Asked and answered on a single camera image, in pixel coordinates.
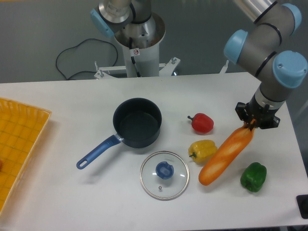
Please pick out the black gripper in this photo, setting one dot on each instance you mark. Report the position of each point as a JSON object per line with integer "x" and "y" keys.
{"x": 259, "y": 112}

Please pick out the long orange baguette bread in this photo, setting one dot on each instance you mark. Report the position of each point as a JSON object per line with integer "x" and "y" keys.
{"x": 226, "y": 153}

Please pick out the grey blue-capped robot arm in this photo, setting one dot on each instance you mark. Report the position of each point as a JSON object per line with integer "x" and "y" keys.
{"x": 279, "y": 73}

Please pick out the red bell pepper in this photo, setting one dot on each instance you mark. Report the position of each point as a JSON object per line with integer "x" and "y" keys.
{"x": 201, "y": 123}

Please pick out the green bell pepper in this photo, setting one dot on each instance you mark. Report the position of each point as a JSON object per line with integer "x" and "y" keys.
{"x": 254, "y": 177}

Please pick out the yellow bell pepper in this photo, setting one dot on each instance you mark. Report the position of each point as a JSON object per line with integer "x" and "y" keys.
{"x": 200, "y": 151}

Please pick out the black device at table edge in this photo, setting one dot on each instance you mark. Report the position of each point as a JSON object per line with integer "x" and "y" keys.
{"x": 302, "y": 201}

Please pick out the glass lid with blue knob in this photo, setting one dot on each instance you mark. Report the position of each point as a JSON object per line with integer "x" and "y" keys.
{"x": 164, "y": 175}

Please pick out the yellow woven plastic basket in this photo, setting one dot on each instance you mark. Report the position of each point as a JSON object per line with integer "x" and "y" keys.
{"x": 21, "y": 126}

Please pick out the dark pot with blue handle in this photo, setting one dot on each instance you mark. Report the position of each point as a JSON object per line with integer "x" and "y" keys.
{"x": 137, "y": 123}

